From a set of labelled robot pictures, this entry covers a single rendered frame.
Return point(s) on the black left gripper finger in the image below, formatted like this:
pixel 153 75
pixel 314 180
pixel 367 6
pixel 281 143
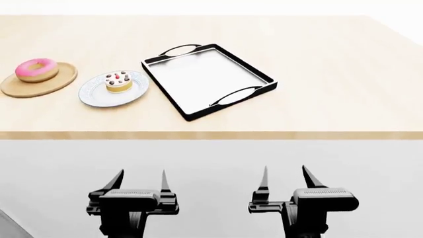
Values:
pixel 164 183
pixel 114 182

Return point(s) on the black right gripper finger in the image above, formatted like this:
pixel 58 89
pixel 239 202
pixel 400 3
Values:
pixel 264 181
pixel 312 179

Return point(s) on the white patterned ceramic plate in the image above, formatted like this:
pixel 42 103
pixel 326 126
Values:
pixel 96 95

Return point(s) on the round wooden plate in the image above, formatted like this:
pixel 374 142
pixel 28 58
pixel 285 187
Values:
pixel 62 79

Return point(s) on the small cream-topped cake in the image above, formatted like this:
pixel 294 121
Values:
pixel 118 83

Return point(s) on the pink frosted donut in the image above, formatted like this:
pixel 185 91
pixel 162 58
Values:
pixel 23 72

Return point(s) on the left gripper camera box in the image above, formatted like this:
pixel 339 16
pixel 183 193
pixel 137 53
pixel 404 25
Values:
pixel 129 197

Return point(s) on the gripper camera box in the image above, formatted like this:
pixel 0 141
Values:
pixel 325 198
pixel 129 197

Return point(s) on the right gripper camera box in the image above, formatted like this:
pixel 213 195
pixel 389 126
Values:
pixel 325 198

